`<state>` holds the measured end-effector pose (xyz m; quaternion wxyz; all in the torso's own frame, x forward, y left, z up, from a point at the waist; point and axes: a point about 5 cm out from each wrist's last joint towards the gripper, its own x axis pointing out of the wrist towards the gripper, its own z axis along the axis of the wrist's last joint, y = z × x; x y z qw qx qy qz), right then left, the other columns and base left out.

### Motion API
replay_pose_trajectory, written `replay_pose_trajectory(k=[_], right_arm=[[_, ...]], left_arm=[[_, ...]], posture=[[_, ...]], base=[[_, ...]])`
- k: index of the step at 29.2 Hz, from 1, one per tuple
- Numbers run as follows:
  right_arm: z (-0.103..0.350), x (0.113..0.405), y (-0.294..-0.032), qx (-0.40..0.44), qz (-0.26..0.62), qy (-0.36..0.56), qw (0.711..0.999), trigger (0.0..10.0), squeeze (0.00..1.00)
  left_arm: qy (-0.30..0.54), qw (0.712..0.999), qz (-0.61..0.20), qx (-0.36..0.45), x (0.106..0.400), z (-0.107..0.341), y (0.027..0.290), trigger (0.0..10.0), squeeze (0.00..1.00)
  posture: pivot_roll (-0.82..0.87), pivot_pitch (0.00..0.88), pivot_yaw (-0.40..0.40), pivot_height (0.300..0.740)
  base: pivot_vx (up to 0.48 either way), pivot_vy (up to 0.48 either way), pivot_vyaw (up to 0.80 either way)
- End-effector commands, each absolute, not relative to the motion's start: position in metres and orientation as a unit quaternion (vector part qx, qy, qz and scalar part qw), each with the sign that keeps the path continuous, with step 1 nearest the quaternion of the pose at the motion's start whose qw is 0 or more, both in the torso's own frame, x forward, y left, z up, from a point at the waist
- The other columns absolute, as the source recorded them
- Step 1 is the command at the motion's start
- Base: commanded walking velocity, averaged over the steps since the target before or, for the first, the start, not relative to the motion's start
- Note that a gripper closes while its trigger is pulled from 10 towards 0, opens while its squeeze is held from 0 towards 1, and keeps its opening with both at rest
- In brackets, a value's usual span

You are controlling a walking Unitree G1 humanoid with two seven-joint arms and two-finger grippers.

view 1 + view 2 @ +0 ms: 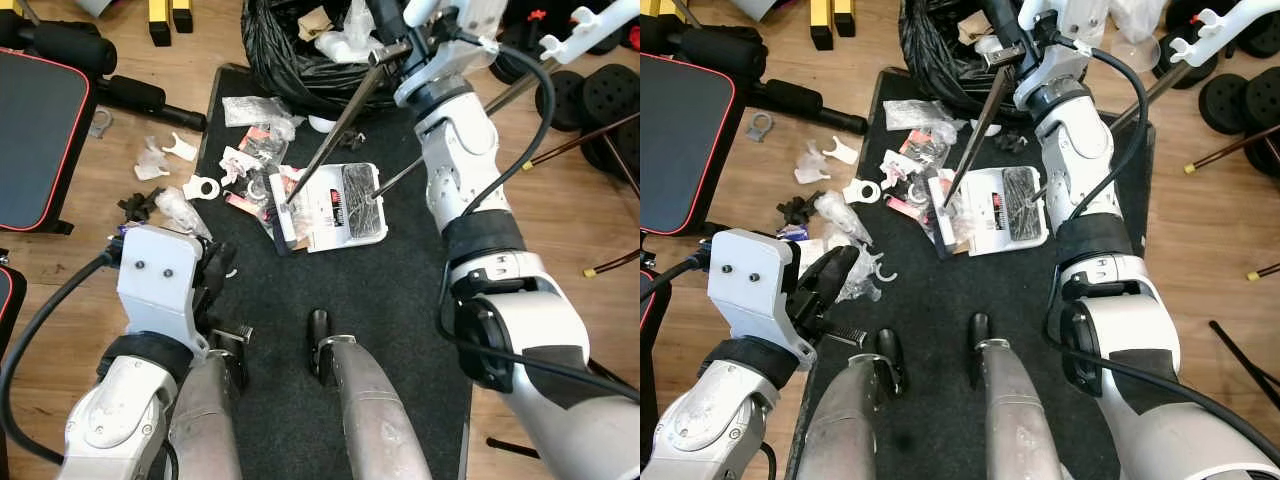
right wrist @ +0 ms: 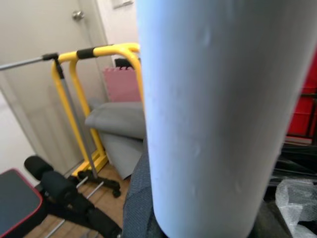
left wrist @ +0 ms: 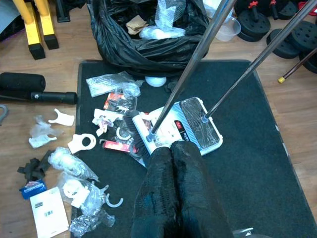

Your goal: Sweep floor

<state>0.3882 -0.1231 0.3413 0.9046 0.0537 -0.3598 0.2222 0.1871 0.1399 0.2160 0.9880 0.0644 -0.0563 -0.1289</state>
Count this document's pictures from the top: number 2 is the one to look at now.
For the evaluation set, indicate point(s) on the grey steel bench upright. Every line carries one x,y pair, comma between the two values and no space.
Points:
75,111

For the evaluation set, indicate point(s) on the folded red plastic table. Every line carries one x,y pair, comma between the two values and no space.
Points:
307,111

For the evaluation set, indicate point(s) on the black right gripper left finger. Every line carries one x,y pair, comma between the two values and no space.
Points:
138,210

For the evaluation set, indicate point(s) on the white door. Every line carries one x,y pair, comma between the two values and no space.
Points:
37,32

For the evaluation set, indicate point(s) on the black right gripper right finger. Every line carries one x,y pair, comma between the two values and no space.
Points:
270,223

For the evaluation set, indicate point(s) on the grey foam mat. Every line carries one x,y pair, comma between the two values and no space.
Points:
116,116

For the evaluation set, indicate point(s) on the pink foam puzzle mat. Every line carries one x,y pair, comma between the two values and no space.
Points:
121,86

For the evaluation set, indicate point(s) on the black weight bench red trim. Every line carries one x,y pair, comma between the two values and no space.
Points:
57,183

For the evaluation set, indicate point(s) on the clear plastic wrap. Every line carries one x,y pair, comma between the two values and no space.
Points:
292,193

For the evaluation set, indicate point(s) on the silver door knob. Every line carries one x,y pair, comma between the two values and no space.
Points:
78,15

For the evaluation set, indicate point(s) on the black foam puzzle mat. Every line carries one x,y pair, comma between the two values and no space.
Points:
123,65

